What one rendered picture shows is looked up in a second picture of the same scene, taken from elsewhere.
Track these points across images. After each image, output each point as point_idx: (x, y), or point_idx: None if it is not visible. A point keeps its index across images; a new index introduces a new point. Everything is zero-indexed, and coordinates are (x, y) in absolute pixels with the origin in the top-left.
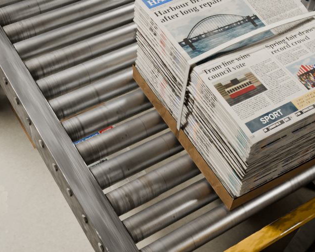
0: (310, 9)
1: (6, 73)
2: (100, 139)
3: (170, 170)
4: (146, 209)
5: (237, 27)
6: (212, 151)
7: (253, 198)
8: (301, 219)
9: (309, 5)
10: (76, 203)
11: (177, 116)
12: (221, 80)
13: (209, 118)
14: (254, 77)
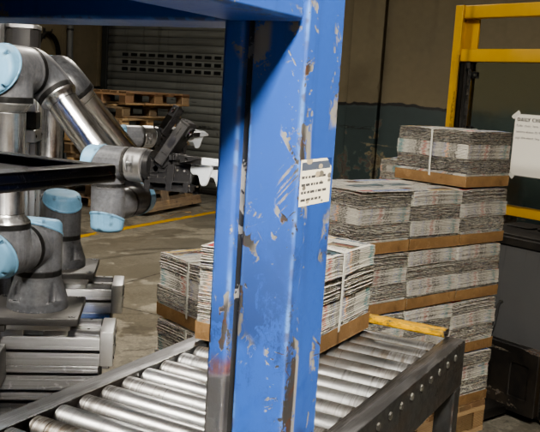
0: (91, 337)
1: (377, 412)
2: (378, 367)
3: (365, 345)
4: (404, 350)
5: None
6: (356, 301)
7: None
8: None
9: (83, 338)
10: (434, 377)
11: (334, 322)
12: (344, 248)
13: (355, 275)
14: (327, 243)
